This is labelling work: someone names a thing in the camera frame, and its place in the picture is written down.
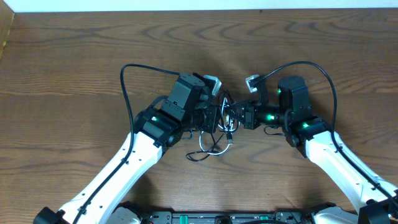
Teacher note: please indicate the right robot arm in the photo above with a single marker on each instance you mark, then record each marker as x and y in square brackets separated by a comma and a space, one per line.
[373, 198]

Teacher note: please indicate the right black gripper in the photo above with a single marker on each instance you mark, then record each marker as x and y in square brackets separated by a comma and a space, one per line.
[249, 115]

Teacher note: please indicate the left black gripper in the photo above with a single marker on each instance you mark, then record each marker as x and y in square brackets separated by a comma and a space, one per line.
[212, 118]

